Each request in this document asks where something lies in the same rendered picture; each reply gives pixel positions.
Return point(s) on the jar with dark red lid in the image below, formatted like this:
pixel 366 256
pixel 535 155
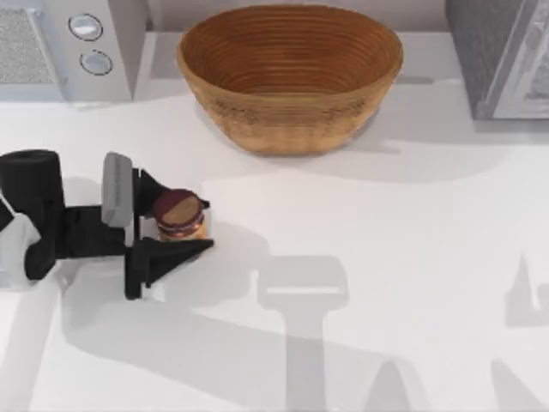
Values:
pixel 180 216

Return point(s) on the pale grey rounded box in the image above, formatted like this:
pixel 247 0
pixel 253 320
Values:
pixel 116 189

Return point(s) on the round microwave knob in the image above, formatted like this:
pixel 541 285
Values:
pixel 85 26
pixel 96 62

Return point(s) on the pale microwave oven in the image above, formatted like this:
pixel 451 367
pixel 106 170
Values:
pixel 111 47

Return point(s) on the brown woven basket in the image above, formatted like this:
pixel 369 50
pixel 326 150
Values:
pixel 287 86

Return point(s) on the microwave door with mesh window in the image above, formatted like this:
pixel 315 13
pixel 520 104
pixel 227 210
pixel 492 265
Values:
pixel 21 47

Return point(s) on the pale grey cabinet door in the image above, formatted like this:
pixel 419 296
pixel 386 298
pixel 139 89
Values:
pixel 523 64

